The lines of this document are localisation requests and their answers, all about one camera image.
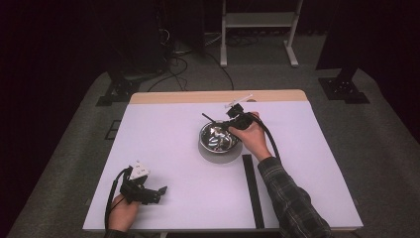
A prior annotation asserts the white metal stand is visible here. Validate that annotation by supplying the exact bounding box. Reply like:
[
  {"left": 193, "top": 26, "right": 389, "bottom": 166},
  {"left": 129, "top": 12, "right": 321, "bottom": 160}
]
[{"left": 219, "top": 0, "right": 304, "bottom": 68}]

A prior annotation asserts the black floor cable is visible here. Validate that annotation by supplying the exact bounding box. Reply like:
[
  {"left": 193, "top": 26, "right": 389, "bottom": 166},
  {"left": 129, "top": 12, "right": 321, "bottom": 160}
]
[
  {"left": 147, "top": 54, "right": 189, "bottom": 93},
  {"left": 205, "top": 52, "right": 236, "bottom": 91}
]

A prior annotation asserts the steel bowl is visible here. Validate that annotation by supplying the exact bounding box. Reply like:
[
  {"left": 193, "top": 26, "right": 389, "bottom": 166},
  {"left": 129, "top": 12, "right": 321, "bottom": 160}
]
[{"left": 198, "top": 120, "right": 240, "bottom": 155}]

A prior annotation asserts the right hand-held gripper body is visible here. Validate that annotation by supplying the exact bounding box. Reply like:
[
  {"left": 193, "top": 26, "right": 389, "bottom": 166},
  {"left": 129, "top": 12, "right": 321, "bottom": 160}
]
[{"left": 224, "top": 93, "right": 255, "bottom": 131}]

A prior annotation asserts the dark equipment cabinet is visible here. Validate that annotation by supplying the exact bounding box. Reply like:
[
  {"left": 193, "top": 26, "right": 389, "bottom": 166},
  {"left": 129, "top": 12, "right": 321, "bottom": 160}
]
[{"left": 108, "top": 0, "right": 167, "bottom": 75}]

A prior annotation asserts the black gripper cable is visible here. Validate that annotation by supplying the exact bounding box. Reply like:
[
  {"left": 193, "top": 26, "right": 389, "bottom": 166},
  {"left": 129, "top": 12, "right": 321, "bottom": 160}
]
[
  {"left": 104, "top": 167, "right": 133, "bottom": 232},
  {"left": 249, "top": 112, "right": 282, "bottom": 164}
]

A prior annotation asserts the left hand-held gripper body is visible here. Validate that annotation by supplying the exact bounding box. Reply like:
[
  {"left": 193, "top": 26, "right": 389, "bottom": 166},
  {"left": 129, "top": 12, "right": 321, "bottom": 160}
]
[{"left": 119, "top": 161, "right": 160, "bottom": 205}]

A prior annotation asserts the person's left hand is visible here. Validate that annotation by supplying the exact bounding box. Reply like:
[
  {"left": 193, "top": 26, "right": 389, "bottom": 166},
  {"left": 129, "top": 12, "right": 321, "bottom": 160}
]
[{"left": 108, "top": 192, "right": 142, "bottom": 232}]

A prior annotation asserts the thin black chopstick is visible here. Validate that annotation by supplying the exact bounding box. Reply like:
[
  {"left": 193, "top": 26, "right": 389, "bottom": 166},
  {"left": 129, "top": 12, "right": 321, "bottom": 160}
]
[{"left": 201, "top": 112, "right": 222, "bottom": 126}]

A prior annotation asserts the black stand base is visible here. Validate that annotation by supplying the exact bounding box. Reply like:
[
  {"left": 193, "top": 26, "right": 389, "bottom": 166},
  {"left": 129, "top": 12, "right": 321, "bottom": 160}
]
[
  {"left": 95, "top": 70, "right": 142, "bottom": 107},
  {"left": 317, "top": 65, "right": 370, "bottom": 105}
]

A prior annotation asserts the row of black chopsticks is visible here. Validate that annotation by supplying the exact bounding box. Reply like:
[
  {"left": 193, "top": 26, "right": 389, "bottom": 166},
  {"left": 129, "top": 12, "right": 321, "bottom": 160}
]
[{"left": 242, "top": 154, "right": 265, "bottom": 230}]

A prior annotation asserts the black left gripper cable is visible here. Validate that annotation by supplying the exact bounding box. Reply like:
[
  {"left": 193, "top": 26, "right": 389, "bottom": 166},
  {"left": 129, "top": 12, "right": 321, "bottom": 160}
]
[{"left": 104, "top": 167, "right": 133, "bottom": 232}]

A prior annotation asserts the person's right hand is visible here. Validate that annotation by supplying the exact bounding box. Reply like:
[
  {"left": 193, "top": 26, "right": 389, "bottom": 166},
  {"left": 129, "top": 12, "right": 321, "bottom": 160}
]
[{"left": 229, "top": 111, "right": 273, "bottom": 163}]

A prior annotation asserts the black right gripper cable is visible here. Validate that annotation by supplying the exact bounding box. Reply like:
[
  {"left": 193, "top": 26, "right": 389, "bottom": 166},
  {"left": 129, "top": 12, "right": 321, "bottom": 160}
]
[{"left": 249, "top": 112, "right": 282, "bottom": 164}]

